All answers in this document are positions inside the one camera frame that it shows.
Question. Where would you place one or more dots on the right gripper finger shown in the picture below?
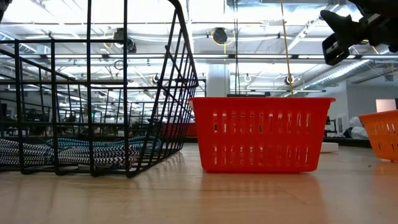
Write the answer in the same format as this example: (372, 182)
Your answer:
(337, 49)
(345, 26)

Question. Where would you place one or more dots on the orange plastic slotted basket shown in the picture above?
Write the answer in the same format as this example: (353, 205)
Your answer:
(381, 118)

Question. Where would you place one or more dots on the white product box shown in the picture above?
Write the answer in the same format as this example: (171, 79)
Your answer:
(329, 147)

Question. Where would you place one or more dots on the red plastic slotted basket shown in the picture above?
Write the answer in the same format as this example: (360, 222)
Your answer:
(258, 137)

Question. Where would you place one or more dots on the red background bin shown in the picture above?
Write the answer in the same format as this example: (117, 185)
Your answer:
(190, 130)

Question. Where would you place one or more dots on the white building pillar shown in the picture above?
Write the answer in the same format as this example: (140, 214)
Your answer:
(217, 81)

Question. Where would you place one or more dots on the black aluminium table frame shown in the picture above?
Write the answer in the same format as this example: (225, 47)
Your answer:
(348, 142)

